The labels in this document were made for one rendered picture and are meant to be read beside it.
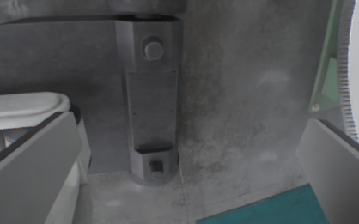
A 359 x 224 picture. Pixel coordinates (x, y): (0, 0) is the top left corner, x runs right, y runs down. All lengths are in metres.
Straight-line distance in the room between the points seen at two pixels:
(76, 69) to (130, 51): 0.14
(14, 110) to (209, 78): 0.58
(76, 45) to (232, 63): 0.51
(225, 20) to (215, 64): 0.15
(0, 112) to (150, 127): 0.33
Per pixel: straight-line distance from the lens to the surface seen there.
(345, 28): 0.72
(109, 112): 0.56
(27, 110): 0.42
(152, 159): 0.61
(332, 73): 1.02
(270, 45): 0.83
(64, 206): 0.27
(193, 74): 0.72
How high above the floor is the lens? 0.65
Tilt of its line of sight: 57 degrees down
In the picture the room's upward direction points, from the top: 157 degrees clockwise
